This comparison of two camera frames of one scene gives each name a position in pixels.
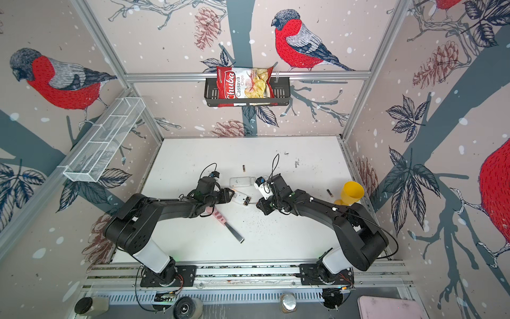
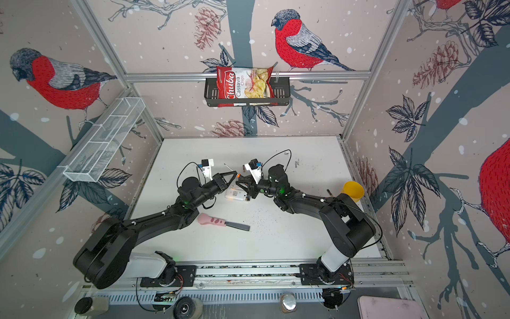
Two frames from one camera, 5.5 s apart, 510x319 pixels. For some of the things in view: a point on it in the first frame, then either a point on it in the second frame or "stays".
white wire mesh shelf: (91, 157) stays
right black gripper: (263, 206) to (252, 187)
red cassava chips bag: (245, 86) stays
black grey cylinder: (87, 306) stays
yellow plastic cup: (352, 193) stays
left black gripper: (226, 197) to (220, 183)
